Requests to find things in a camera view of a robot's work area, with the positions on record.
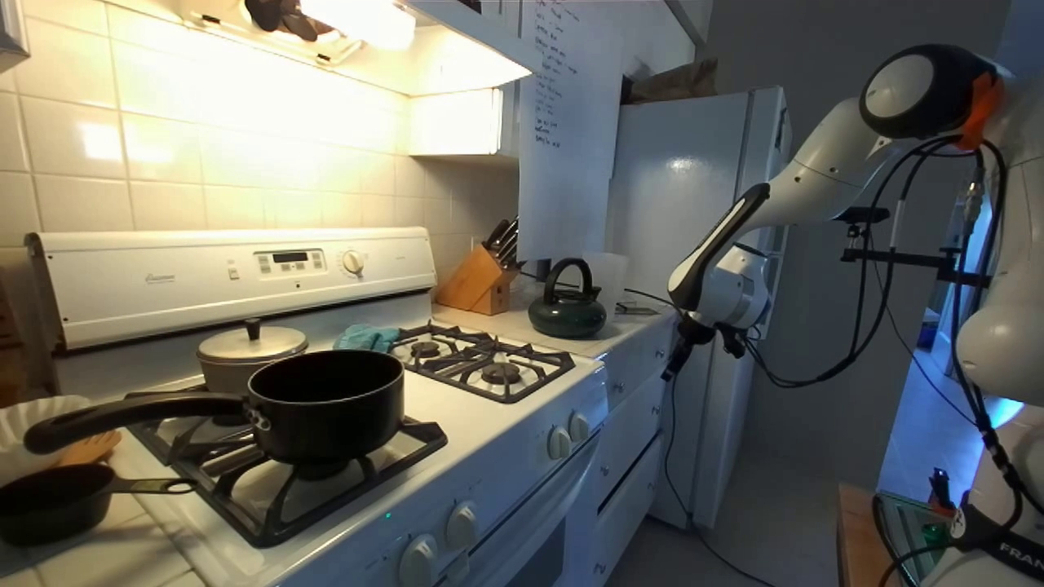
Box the white refrigerator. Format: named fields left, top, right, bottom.
left=603, top=85, right=795, bottom=536

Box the small black frying pan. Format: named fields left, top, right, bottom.
left=0, top=463, right=198, bottom=547

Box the white gas stove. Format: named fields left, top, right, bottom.
left=27, top=226, right=615, bottom=587

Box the dark green kettle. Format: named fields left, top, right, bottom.
left=526, top=254, right=610, bottom=341

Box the wooden spatula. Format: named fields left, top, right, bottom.
left=52, top=428, right=124, bottom=471

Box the wooden table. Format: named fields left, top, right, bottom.
left=834, top=481, right=949, bottom=587

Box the black saucepan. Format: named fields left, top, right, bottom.
left=24, top=347, right=407, bottom=471

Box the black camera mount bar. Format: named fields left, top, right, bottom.
left=834, top=202, right=996, bottom=290

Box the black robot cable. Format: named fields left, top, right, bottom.
left=744, top=128, right=1044, bottom=587

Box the dark power cable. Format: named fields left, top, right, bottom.
left=621, top=283, right=771, bottom=587

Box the wooden knife block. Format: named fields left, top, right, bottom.
left=435, top=242, right=517, bottom=321

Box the white plate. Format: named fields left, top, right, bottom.
left=0, top=392, right=110, bottom=485

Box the white range hood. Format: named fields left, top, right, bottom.
left=108, top=0, right=542, bottom=101

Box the small white wall box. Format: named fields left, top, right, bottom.
left=405, top=85, right=517, bottom=162

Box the green striped board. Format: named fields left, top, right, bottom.
left=870, top=488, right=955, bottom=585

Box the black burner grate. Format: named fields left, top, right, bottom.
left=392, top=321, right=577, bottom=409
left=128, top=405, right=451, bottom=547

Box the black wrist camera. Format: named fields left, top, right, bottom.
left=716, top=324, right=756, bottom=362

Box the silver lidded pot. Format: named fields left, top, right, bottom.
left=196, top=316, right=313, bottom=397

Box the brown cardboard box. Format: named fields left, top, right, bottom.
left=621, top=54, right=721, bottom=109

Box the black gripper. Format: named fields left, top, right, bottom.
left=658, top=309, right=725, bottom=384

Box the teal cloth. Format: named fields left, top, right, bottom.
left=332, top=324, right=405, bottom=358

